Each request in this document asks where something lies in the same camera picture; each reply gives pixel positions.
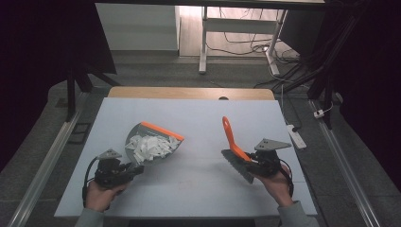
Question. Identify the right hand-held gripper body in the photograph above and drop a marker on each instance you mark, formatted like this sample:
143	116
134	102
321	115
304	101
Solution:
266	160

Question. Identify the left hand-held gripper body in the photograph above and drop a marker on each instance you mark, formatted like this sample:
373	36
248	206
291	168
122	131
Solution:
110	171

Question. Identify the aluminium rail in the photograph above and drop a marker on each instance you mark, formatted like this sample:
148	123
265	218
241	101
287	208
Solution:
44	167
343	164

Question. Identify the white desk frame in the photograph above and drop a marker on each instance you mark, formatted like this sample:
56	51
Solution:
239	26

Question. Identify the white power strip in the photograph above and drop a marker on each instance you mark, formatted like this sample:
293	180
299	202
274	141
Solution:
296	136

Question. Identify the black tripod stand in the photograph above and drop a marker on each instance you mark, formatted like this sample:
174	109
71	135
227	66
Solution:
82	78
324	82

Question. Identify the pile of white paper scraps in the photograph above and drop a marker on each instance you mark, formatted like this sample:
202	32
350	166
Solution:
153	147

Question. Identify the person's right hand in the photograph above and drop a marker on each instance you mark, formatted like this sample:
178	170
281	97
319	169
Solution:
277	187

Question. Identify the white cabinet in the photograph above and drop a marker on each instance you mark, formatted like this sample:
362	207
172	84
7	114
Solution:
138	28

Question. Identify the small white plug adapter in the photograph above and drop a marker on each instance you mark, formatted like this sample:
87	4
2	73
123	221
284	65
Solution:
319	113

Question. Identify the white foam board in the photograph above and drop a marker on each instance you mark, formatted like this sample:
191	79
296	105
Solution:
195	195

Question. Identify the person's left hand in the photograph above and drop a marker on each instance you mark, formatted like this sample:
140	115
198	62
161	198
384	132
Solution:
102	197

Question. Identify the grey dustpan with orange edge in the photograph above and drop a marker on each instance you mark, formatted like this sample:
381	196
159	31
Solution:
142	129

